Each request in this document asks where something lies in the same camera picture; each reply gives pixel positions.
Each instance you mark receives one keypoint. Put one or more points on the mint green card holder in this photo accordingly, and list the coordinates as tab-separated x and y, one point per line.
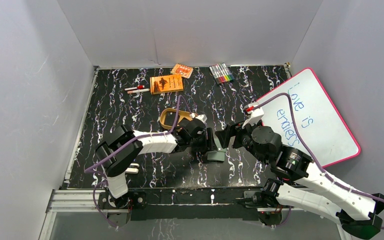
216	156

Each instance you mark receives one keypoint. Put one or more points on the white clip block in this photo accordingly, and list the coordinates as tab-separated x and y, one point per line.
133	168

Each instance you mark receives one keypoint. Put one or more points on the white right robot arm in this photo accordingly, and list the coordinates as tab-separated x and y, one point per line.
300	183

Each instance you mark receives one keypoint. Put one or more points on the red capped marker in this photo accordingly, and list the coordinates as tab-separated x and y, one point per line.
139	87

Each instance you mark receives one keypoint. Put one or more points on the pink framed whiteboard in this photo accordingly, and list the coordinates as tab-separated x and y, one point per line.
306	118

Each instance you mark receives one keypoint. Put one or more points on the small orange card box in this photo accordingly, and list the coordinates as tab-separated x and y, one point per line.
182	70

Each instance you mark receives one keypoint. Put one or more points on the white marker pen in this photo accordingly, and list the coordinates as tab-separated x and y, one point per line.
138	91

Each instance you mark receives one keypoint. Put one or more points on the orange book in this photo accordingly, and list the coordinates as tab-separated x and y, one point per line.
166	84

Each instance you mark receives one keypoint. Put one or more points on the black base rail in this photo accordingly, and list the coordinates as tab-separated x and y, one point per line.
195	202

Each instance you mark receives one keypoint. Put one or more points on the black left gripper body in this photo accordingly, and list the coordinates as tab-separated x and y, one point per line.
207	139

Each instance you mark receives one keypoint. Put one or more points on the coloured marker pack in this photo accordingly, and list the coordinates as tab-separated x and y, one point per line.
221	73

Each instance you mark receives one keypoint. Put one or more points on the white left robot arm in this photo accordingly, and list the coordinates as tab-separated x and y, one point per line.
118	152

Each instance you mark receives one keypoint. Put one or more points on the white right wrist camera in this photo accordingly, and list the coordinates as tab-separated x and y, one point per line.
254	113

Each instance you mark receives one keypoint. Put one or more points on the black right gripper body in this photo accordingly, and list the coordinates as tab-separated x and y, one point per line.
243	137

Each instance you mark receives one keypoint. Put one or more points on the orange oval tray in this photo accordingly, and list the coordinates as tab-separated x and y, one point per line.
167	117

